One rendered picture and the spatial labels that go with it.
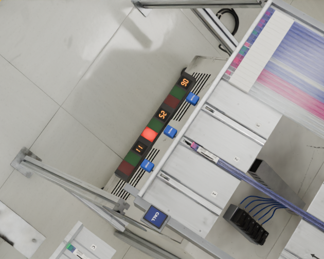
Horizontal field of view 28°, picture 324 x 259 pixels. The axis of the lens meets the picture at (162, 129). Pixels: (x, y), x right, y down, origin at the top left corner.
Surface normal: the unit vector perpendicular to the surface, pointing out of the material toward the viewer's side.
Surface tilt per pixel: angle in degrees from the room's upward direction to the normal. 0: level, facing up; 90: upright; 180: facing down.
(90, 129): 0
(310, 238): 43
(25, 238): 0
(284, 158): 0
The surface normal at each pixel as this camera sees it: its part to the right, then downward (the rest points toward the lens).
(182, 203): -0.01, -0.29
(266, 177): 0.57, 0.14
